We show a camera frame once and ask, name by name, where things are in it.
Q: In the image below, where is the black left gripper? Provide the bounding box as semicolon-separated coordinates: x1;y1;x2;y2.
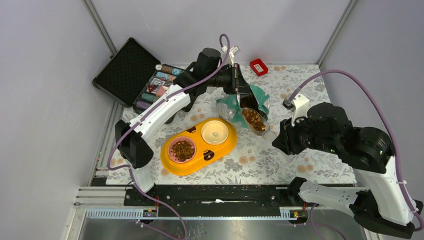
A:
206;63;255;95

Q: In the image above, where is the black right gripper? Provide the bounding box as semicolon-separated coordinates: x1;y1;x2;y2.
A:
270;111;338;154

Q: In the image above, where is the green dog food bag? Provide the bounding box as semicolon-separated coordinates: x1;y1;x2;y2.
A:
216;84;270;129

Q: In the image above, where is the clear plastic scoop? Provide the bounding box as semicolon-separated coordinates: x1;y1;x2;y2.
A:
241;107;277;140

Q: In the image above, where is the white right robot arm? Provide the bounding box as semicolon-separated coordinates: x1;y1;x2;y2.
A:
272;102;415;239

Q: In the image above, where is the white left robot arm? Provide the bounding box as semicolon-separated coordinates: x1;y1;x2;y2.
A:
110;45;260;206

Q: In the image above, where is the yellow double pet bowl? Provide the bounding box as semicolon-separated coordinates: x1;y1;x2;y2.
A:
160;117;238;176

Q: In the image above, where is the small red box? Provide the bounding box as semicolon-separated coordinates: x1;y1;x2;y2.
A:
249;58;269;77

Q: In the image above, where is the floral table mat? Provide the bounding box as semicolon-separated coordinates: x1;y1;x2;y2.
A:
148;64;356;185

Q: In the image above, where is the black poker chip case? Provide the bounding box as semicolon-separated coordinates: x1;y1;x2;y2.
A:
92;37;184;114

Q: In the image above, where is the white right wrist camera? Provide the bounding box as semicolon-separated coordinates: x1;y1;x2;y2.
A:
282;93;310;127

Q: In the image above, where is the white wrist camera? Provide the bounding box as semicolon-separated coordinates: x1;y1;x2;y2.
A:
221;45;240;67
282;93;310;127

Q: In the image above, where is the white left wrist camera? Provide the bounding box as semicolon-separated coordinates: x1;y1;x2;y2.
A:
221;45;240;67

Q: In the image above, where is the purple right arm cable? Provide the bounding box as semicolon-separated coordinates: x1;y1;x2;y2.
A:
286;69;424;240

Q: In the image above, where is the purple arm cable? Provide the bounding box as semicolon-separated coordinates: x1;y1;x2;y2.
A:
106;33;231;240
286;69;424;240

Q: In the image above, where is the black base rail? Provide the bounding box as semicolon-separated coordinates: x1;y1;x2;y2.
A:
123;185;312;218

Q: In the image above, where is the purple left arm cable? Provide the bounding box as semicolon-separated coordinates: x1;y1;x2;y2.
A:
106;33;231;240

